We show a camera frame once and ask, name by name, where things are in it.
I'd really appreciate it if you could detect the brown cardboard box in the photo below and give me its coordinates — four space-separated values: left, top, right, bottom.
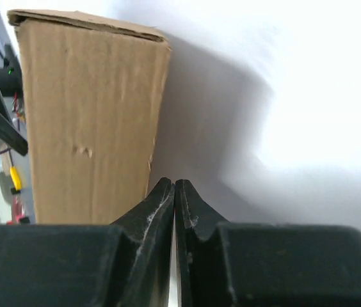
8 9 171 224

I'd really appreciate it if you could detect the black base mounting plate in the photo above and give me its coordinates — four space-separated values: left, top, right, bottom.
0 43 23 97

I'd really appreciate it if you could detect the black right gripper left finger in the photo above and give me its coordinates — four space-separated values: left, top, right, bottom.
0 178 174 306

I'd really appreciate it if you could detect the yellow handled tool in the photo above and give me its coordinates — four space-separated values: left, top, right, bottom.
10 166 22 194

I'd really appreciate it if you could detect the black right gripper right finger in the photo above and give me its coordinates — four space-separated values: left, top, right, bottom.
174 180 361 306

